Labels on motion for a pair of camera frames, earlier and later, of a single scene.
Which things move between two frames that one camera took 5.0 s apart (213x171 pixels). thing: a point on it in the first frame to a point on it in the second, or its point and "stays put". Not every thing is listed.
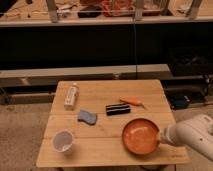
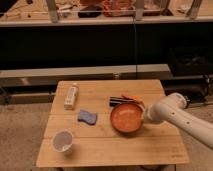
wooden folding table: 86,123 stays put
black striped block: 118,109 to 115,101
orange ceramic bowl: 140,136 to 127,117
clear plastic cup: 62,141 stays put
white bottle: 71,97 stays put
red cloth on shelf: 117,8 stays put
